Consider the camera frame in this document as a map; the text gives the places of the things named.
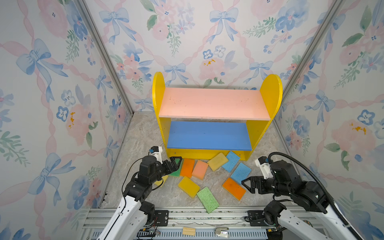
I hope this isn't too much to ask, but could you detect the orange sponge left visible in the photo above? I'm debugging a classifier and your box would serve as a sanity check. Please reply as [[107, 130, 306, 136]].
[[180, 159, 195, 178]]

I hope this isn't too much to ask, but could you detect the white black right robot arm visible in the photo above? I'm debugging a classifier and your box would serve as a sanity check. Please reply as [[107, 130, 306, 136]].
[[242, 157, 362, 240]]

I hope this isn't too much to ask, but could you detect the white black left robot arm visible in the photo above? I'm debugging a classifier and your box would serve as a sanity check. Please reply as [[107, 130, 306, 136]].
[[98, 155, 182, 240]]

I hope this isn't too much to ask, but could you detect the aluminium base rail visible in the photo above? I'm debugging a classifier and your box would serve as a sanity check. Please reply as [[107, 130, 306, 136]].
[[76, 206, 334, 240]]

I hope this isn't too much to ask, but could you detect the light green sponge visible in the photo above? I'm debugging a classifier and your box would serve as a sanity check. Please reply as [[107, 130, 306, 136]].
[[197, 187, 220, 214]]

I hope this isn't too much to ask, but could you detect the yellow sponge under left arm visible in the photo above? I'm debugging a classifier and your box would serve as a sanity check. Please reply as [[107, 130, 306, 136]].
[[154, 176, 169, 187]]

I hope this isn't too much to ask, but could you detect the aluminium corner post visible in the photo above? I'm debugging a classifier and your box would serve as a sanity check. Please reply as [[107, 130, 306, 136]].
[[281, 0, 346, 100], [74, 0, 134, 117]]

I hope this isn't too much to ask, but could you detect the dark green sponge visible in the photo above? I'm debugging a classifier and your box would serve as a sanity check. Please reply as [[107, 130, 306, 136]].
[[169, 158, 183, 177]]

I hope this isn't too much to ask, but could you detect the yellow pink blue wooden shelf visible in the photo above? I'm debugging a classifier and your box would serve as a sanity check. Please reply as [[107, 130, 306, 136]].
[[153, 72, 283, 161]]

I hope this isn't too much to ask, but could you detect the blue sponge near shelf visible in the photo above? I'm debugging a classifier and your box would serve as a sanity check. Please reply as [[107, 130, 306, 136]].
[[222, 151, 240, 173]]

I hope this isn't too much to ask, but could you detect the blue sponge lower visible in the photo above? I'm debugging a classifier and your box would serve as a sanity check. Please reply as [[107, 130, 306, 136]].
[[231, 163, 252, 185]]

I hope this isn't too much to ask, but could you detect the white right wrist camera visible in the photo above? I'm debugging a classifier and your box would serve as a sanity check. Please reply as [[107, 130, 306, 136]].
[[255, 156, 274, 180]]

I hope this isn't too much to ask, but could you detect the aluminium corner post left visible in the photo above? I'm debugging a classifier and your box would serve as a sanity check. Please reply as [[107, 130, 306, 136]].
[[74, 0, 134, 117]]

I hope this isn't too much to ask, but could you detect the bright yellow sponge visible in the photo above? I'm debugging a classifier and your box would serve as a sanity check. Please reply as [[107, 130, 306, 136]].
[[178, 177, 200, 198]]

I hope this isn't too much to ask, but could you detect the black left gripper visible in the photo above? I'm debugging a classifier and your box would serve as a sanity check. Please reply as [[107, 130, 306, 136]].
[[148, 155, 181, 186]]

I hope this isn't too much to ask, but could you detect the orange sponge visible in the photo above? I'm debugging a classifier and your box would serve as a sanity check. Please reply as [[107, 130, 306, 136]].
[[180, 159, 195, 178], [222, 178, 246, 201]]

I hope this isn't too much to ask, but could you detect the pink salmon sponge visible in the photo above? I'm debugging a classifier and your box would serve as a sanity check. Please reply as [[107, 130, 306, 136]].
[[192, 160, 209, 180]]

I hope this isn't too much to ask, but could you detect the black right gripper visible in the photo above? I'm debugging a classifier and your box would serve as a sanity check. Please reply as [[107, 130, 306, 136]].
[[241, 174, 292, 197]]

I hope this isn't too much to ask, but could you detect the aluminium corner post right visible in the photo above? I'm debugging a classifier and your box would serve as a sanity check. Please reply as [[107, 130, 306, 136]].
[[281, 0, 346, 100]]

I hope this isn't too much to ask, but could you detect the orange sponge right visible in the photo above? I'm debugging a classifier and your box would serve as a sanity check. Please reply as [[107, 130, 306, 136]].
[[222, 178, 246, 201]]

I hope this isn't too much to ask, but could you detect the pale yellow sponge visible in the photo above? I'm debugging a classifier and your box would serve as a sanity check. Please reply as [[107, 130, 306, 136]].
[[207, 153, 229, 172]]

